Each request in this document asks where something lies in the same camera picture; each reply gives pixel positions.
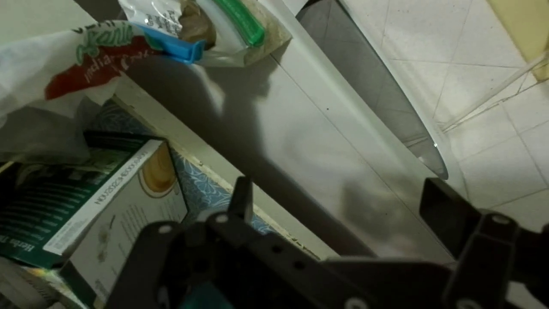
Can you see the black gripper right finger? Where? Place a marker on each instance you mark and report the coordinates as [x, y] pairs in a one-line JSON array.
[[485, 251]]

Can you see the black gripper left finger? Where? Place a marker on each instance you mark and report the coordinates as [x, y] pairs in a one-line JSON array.
[[228, 258]]

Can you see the white box with cup picture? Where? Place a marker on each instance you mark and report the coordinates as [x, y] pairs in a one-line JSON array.
[[125, 229]]

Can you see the green tea box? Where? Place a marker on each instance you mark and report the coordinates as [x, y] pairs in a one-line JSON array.
[[39, 217]]

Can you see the clear plastic food bag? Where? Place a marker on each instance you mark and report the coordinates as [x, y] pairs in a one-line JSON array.
[[228, 52]]

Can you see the blue plastic wrapper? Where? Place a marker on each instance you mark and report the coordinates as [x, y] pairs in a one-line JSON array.
[[171, 45]]

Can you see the green bag clip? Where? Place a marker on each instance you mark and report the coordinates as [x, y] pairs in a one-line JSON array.
[[241, 21]]

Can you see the white snack bag red print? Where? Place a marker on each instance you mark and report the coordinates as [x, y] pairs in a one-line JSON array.
[[51, 57]]

